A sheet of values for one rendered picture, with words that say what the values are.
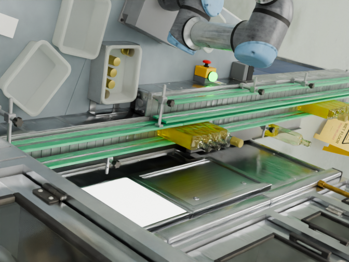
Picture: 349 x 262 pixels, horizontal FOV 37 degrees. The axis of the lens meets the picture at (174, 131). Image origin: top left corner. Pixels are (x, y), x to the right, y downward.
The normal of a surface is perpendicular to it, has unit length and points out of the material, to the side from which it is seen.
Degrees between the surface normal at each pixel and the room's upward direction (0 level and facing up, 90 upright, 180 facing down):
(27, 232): 90
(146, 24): 0
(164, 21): 0
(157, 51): 0
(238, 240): 90
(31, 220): 90
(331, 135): 77
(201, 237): 90
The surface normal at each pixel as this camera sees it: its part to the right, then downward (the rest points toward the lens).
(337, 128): -0.33, -0.32
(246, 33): -0.72, -0.33
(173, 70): 0.71, 0.31
